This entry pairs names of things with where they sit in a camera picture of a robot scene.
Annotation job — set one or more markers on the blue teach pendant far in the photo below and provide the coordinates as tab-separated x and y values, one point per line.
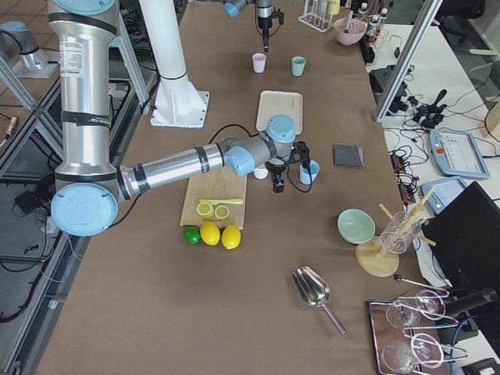
456	154

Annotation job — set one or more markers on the third grey robot base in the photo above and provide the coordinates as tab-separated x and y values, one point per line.
18	42

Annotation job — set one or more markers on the yellow cup on rack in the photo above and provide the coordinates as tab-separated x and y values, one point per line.
333	7

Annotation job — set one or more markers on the wine glass lower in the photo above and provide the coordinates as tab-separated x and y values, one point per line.
426	350

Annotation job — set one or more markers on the whole yellow lemon upper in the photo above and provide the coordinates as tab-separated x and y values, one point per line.
210	233

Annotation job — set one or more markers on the yellow plastic knife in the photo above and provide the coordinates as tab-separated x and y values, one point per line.
235	201

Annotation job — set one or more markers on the lemon half upper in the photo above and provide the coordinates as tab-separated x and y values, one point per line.
205	210

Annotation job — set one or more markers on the cream rabbit tray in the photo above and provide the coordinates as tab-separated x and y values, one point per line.
273	103

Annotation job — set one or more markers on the cream yellow cup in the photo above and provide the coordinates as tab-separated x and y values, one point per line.
260	172

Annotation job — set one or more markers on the mint green cup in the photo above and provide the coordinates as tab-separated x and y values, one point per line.
298	65

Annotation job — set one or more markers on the black monitor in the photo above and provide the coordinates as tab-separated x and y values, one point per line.
467	236

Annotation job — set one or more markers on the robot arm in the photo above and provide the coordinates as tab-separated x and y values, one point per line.
234	7
88	187

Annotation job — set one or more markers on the aluminium frame post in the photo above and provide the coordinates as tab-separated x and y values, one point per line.
419	29

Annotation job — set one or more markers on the glass mug on stand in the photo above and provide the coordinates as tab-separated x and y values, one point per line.
398	235

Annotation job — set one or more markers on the mirror tray with glasses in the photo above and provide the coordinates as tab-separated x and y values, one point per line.
392	326

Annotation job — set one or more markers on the whole yellow lemon lower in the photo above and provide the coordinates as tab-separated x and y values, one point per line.
231	237

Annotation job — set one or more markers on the green lime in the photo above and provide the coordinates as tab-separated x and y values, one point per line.
192	235

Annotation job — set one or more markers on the wine glass upper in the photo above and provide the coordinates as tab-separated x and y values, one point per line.
430	304

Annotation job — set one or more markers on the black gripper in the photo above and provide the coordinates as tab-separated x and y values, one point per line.
276	169
263	20

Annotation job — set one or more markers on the pink cup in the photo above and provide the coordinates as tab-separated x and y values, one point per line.
259	62

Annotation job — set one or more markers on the bamboo cutting board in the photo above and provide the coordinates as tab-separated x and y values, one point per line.
221	184

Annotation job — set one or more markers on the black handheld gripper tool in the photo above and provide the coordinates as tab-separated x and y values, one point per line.
430	115

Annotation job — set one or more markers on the blue teach pendant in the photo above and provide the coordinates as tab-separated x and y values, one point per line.
445	191
456	154

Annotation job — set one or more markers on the blue teach pendant near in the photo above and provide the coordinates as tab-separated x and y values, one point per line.
445	191

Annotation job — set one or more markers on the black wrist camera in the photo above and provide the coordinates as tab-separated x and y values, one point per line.
300	154
278	14

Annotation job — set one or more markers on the white wire cup rack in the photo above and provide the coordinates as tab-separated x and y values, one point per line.
315	15

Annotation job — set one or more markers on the steel scoop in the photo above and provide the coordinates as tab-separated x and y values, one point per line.
315	292

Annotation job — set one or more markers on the steel tube in bowl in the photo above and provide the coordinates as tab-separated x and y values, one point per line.
348	22

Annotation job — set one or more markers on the whole yellow lemon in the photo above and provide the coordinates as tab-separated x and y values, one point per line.
210	233
231	237

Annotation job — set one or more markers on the grey folded cloth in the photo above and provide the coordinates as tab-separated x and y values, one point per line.
350	156

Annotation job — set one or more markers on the mint green bowl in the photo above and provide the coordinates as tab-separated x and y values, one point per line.
355	226

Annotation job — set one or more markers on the wine glass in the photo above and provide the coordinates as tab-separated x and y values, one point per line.
430	304
426	350

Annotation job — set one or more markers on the pink bowl with ice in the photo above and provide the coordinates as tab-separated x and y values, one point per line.
356	31

